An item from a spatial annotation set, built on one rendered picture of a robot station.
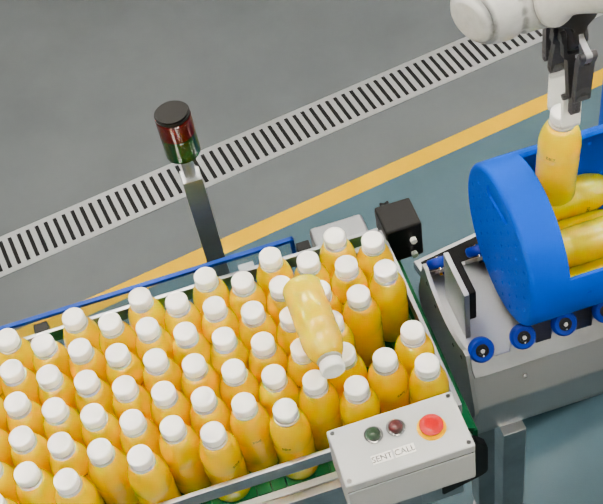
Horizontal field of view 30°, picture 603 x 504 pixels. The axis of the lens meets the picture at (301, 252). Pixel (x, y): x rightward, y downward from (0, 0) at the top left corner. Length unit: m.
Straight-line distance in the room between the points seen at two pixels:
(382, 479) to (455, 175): 1.93
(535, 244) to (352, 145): 1.89
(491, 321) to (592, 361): 0.19
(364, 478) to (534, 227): 0.47
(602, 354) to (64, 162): 2.22
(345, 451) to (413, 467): 0.10
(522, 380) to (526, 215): 0.36
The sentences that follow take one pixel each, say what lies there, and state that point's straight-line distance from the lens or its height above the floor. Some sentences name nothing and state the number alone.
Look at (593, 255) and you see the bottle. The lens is 1.91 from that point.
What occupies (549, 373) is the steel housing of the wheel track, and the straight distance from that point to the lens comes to 2.05.
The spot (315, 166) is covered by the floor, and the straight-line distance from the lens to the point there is 3.58.
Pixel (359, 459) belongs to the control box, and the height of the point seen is 1.10.
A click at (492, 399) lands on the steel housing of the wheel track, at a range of 2.03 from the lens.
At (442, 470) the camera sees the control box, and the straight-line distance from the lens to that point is 1.73.
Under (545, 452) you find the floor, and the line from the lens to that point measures 2.96.
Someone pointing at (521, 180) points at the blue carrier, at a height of 1.23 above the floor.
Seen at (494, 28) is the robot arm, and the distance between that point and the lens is 1.36.
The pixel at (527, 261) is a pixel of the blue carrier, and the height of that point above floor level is 1.18.
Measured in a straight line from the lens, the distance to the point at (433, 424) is 1.71.
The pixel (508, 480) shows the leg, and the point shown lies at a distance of 2.42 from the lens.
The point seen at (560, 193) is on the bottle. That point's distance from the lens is 1.84.
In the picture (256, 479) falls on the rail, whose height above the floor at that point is 0.97.
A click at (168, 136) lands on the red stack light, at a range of 1.99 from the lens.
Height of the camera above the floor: 2.59
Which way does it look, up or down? 50 degrees down
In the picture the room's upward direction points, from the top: 12 degrees counter-clockwise
